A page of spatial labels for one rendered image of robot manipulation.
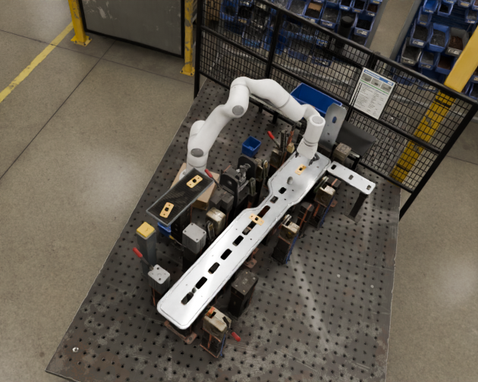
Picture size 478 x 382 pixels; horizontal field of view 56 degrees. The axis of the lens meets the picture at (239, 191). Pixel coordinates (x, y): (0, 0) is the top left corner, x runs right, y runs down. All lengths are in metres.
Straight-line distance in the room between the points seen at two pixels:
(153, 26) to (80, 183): 1.78
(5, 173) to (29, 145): 0.33
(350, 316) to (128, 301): 1.20
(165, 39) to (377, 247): 2.99
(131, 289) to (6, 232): 1.48
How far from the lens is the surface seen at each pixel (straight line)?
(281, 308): 2.53
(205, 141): 2.44
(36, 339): 3.30
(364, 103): 2.92
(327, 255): 2.75
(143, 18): 4.75
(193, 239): 2.19
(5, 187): 4.01
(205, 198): 2.73
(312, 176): 2.68
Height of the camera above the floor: 2.99
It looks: 52 degrees down
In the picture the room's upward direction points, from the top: 10 degrees clockwise
